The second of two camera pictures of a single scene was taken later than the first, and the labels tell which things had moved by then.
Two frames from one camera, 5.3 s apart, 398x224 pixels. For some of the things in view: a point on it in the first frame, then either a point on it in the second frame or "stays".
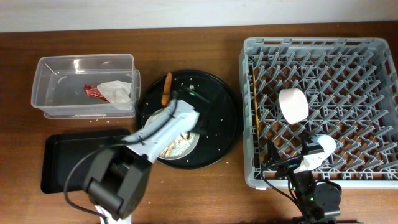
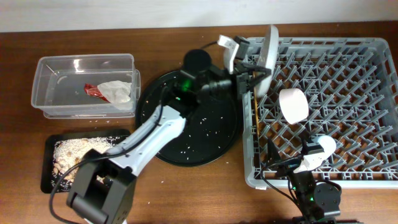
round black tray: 219,119 stays
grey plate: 187,152 -> 268,56
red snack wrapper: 92,91 stays
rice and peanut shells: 177,145 -> 67,155
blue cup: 327,143 stays
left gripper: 203,130 -> 239,68
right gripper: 286,167 stays
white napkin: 117,93 stays
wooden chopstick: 257,111 stays
